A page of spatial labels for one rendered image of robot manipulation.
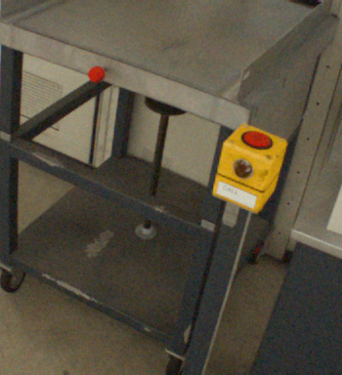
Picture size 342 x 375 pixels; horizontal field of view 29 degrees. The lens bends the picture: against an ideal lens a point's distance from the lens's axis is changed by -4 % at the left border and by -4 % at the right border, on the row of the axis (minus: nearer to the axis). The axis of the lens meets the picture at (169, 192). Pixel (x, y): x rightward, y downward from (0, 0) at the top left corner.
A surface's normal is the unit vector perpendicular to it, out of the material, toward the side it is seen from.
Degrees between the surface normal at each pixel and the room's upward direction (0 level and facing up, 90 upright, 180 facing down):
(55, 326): 0
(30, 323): 0
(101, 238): 0
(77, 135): 90
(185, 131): 90
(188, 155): 90
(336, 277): 90
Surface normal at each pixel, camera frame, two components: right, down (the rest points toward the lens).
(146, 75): -0.46, 0.47
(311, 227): 0.14, -0.80
